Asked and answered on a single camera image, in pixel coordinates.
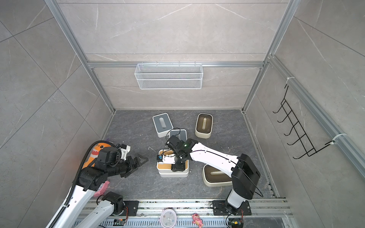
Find brown lid tissue box back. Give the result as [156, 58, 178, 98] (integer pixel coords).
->
[195, 113, 213, 139]

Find black wire hook rack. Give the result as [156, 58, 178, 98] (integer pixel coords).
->
[273, 85, 335, 160]

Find grey lid tissue box back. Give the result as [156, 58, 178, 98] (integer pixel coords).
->
[153, 113, 174, 138]

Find grey lid tissue box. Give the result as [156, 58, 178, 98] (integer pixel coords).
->
[166, 128, 187, 142]
[153, 113, 174, 138]

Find pink alarm clock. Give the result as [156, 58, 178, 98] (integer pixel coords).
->
[94, 180, 110, 197]

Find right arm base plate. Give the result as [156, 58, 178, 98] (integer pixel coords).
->
[211, 200, 252, 216]

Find orange shark plush toy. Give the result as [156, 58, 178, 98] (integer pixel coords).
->
[83, 142, 111, 168]

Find pink bear figurine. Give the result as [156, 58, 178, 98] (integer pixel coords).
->
[192, 213, 204, 228]

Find brown lid tissue box front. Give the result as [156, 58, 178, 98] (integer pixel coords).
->
[202, 164, 232, 187]

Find white wire mesh basket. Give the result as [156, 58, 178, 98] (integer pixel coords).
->
[135, 63, 203, 90]

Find brown lid tissue box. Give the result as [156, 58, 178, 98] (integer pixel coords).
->
[202, 164, 232, 187]
[195, 113, 213, 139]

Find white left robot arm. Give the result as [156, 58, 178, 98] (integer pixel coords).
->
[47, 145, 148, 228]

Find grey lid tissue box front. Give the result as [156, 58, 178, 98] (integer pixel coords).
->
[166, 128, 187, 142]

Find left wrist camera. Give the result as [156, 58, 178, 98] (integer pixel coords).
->
[118, 144, 131, 161]

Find black corrugated left cable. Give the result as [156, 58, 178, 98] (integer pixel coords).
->
[47, 140, 117, 228]

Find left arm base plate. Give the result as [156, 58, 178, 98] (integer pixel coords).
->
[112, 200, 139, 217]

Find bamboo lid tissue box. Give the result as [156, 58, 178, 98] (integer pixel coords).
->
[158, 169, 189, 178]
[156, 149, 189, 172]

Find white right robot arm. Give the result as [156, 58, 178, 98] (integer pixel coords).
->
[158, 135, 261, 215]

